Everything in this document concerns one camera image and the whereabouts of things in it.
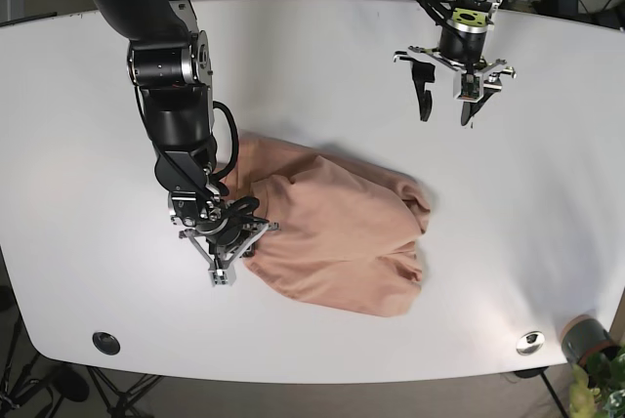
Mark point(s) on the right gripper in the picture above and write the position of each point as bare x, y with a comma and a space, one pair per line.
221, 229

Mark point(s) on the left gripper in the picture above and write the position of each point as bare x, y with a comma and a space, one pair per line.
462, 38

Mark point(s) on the peach T-shirt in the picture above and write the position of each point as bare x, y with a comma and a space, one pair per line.
347, 230

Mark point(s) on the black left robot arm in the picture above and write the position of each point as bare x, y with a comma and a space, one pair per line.
495, 4

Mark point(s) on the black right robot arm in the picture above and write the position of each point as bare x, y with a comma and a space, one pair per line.
195, 138

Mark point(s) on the black table grommet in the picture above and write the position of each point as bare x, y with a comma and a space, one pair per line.
106, 343

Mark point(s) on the silver table grommet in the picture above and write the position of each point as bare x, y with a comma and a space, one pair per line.
529, 343

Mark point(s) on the grey plant pot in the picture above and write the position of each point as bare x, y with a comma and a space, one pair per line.
585, 336

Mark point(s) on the green potted plant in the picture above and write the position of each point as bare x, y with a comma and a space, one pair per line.
597, 389

